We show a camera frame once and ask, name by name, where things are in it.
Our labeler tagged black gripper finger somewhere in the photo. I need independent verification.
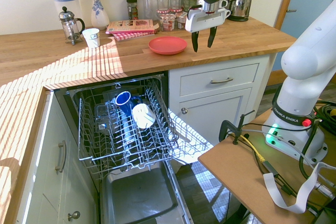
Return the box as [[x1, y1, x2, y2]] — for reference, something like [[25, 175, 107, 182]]
[[191, 30, 200, 53], [207, 25, 218, 48]]

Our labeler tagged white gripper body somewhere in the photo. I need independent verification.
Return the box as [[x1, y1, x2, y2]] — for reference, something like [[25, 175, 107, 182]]
[[185, 8, 228, 34]]

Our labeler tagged red plastic plate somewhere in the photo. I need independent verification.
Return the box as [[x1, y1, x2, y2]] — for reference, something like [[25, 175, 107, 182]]
[[148, 36, 187, 56]]

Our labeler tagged stainless dishwasher door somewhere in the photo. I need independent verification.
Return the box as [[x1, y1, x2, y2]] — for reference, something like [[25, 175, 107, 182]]
[[98, 159, 195, 224]]

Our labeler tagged plastic dessert cup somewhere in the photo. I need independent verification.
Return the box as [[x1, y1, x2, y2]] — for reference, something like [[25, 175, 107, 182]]
[[160, 13, 176, 32], [175, 12, 188, 30]]

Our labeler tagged white espresso cup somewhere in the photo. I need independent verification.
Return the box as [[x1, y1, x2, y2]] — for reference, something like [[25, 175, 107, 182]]
[[217, 8, 232, 20]]

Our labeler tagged white cabinet drawer front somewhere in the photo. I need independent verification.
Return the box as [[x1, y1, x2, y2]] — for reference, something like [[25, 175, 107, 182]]
[[180, 63, 260, 98]]

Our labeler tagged stainless steel kettle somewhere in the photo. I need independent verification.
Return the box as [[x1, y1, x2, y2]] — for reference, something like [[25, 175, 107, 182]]
[[227, 0, 253, 22]]

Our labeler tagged clear bottle with green lid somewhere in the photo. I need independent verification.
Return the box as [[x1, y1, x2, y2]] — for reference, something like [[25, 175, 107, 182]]
[[142, 0, 154, 20]]

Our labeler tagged pink cookbook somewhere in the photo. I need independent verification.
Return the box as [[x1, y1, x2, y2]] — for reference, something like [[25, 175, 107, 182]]
[[106, 19, 160, 35]]

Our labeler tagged red checkered book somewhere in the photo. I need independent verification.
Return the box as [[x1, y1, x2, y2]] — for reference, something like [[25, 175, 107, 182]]
[[111, 30, 158, 42]]

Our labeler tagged spice jar with dark lid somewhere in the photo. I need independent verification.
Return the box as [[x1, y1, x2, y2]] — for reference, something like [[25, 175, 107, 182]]
[[126, 0, 139, 21]]

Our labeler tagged white cabinet door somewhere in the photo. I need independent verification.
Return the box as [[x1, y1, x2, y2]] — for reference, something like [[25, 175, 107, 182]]
[[179, 94, 253, 145]]

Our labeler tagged white mug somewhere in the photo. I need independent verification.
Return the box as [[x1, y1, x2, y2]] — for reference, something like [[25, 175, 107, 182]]
[[132, 103, 157, 130]]

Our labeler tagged black table clamp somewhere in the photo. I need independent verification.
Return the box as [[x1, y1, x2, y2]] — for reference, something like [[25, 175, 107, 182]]
[[218, 110, 255, 146]]

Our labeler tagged blue mug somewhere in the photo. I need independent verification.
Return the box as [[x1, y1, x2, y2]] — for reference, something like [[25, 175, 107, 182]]
[[114, 91, 143, 117]]

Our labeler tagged white vase with blue flowers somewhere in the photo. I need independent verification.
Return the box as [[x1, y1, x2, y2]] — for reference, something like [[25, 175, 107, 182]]
[[89, 0, 110, 28]]

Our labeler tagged white paper cup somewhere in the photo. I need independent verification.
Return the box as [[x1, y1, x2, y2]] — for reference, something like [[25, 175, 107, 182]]
[[82, 28, 101, 49]]

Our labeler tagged clear glass container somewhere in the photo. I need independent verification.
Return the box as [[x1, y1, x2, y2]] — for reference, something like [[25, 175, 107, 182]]
[[93, 103, 124, 135]]

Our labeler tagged glass French press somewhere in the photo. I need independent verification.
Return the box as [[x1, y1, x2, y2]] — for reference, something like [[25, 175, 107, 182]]
[[58, 6, 86, 46]]

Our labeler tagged clear pitcher with blue lid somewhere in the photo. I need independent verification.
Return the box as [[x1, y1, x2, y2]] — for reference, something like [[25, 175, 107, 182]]
[[50, 0, 85, 29]]

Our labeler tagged white cabinet unit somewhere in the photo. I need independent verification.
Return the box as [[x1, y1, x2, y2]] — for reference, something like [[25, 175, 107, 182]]
[[14, 90, 99, 224]]

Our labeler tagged metal drawer handle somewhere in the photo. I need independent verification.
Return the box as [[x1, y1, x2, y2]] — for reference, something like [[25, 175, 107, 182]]
[[54, 140, 67, 174], [209, 77, 234, 84]]

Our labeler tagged wire dishwasher rack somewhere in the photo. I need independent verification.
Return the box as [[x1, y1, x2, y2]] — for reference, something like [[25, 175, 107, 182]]
[[72, 76, 180, 175]]

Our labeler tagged grey cable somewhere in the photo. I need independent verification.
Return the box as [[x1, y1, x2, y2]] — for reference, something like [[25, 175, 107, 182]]
[[243, 128, 317, 168]]

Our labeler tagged yellow cable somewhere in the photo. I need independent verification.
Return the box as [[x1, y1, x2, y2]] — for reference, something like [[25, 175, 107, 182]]
[[241, 134, 266, 162]]

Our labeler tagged black cable bundle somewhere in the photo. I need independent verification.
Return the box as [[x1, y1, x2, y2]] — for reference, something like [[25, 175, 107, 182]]
[[312, 100, 336, 135]]

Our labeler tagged black base cable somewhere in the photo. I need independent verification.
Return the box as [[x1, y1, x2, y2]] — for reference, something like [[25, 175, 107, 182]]
[[230, 129, 299, 198]]

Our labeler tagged white flat ribbon strap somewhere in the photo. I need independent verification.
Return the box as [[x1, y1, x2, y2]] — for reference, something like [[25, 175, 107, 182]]
[[263, 161, 336, 214]]

